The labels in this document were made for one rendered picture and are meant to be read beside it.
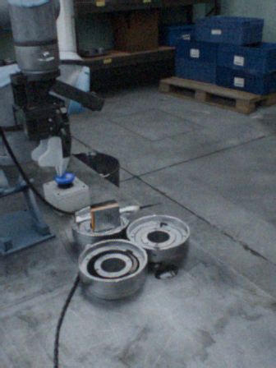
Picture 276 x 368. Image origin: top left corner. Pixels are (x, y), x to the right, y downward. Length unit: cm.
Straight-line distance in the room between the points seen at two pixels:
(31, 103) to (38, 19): 14
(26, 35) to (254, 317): 56
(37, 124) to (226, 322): 45
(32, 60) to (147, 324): 46
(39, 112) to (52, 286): 30
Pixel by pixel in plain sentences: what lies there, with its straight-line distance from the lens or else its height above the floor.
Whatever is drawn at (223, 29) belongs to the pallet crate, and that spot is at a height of 71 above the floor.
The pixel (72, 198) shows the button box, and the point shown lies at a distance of 85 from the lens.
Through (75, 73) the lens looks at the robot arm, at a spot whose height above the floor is 101.
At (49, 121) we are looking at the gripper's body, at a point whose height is 100.
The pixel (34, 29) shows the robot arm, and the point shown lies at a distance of 74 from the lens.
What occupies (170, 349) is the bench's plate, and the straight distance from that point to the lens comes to 57.
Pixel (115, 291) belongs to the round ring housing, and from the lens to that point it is 62.
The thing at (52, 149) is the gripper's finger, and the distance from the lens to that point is 81.
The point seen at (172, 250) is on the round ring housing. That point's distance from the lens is 68.
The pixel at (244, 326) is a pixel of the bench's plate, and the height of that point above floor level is 80.
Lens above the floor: 123
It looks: 27 degrees down
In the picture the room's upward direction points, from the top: 2 degrees counter-clockwise
